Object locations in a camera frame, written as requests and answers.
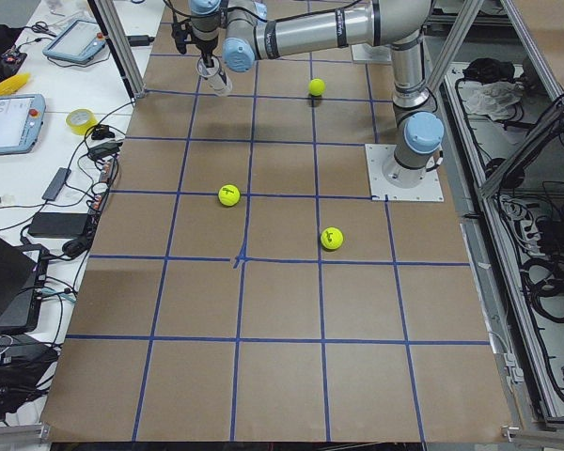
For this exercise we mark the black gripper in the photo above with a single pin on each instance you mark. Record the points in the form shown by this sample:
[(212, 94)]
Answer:
[(205, 46)]

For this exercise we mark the clear Wilson tennis ball can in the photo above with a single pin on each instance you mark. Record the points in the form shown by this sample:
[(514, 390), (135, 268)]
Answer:
[(215, 76)]

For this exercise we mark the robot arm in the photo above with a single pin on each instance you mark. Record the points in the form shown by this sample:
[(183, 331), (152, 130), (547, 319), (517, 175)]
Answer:
[(234, 35)]

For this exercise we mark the tennis ball centre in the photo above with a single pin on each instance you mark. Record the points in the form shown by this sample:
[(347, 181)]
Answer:
[(316, 87)]

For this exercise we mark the tennis ball near gripper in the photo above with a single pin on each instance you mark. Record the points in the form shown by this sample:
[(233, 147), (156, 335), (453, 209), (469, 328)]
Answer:
[(229, 195)]

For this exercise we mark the tennis ball front left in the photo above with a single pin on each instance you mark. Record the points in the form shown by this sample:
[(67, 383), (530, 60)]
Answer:
[(331, 238)]

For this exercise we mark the teach pendant far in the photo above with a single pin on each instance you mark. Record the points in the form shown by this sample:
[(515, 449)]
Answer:
[(78, 43)]

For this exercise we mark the teach pendant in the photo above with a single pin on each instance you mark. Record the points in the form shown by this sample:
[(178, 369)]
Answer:
[(21, 118), (78, 43)]

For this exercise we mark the yellow tape roll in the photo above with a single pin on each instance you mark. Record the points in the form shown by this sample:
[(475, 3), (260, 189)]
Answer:
[(81, 121)]

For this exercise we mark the yellow corn toy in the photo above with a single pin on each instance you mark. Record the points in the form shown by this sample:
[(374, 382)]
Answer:
[(14, 83)]

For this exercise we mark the teach pendant near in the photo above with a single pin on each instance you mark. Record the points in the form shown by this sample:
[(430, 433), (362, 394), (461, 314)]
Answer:
[(21, 118)]

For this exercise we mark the black power adapter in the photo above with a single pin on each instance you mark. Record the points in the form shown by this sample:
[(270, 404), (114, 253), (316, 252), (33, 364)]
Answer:
[(58, 225)]

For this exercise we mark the black laptop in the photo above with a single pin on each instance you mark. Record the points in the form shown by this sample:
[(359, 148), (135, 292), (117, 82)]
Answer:
[(23, 271)]

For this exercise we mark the aluminium frame post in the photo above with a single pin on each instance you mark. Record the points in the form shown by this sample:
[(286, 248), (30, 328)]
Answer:
[(106, 16)]

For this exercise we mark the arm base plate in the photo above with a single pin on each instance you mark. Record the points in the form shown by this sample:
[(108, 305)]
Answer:
[(389, 181), (366, 54)]

